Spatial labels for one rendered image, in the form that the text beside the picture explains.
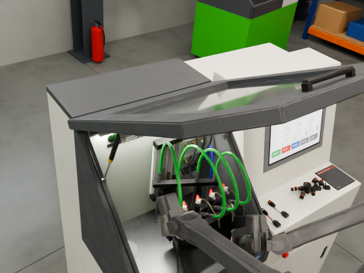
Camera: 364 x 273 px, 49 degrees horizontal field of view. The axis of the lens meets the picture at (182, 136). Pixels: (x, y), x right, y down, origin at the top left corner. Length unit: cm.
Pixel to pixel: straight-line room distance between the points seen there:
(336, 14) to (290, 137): 512
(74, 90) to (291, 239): 105
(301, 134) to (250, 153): 37
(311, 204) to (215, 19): 368
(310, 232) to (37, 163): 283
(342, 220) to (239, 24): 408
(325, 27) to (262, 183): 536
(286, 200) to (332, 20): 528
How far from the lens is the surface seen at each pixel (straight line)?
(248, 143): 187
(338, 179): 237
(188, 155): 201
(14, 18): 537
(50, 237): 313
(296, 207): 210
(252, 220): 136
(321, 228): 138
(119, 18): 612
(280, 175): 215
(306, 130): 218
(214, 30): 546
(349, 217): 139
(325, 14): 719
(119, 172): 181
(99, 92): 174
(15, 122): 435
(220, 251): 103
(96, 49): 535
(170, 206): 120
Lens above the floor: 236
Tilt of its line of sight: 35 degrees down
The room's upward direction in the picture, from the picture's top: 7 degrees clockwise
